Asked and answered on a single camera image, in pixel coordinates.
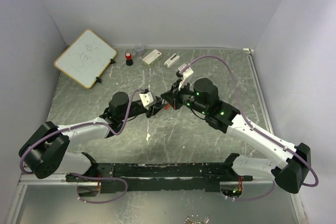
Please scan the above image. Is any white cardboard box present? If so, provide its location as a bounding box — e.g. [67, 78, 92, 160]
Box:
[142, 49, 162, 67]

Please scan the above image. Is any small whiteboard wooden frame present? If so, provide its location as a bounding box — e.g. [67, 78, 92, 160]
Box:
[54, 29, 117, 89]

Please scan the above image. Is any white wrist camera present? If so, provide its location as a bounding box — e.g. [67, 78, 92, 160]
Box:
[139, 89, 156, 110]
[176, 63, 194, 90]

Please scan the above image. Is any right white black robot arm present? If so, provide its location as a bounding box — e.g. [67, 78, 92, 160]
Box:
[161, 78, 311, 194]

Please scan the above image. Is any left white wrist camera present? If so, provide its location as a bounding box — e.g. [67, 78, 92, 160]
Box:
[139, 89, 156, 110]

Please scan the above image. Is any clear plastic cup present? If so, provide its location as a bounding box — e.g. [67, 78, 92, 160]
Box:
[134, 44, 144, 57]

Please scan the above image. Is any red black stamp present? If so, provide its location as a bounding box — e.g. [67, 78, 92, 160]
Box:
[125, 52, 133, 66]

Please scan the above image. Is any aluminium frame rail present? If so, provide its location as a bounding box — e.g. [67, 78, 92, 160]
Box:
[243, 48, 309, 223]

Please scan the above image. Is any small metal parts pile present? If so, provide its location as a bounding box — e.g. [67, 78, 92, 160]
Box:
[184, 215, 210, 224]

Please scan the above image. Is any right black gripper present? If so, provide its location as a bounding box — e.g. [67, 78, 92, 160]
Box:
[161, 78, 208, 115]

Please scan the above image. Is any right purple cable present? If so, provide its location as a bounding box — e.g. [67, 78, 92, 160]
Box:
[183, 55, 319, 201]

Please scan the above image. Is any white rectangular device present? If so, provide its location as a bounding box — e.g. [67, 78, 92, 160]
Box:
[164, 54, 180, 68]

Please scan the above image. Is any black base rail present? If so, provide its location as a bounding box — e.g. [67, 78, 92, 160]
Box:
[66, 162, 240, 193]

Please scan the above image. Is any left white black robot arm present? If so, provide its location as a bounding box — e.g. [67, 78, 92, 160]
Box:
[18, 89, 165, 182]

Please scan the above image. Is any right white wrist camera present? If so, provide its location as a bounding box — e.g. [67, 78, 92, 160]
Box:
[176, 63, 194, 90]

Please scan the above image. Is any red carabiner keyring with keys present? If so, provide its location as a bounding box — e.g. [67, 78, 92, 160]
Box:
[164, 104, 171, 110]

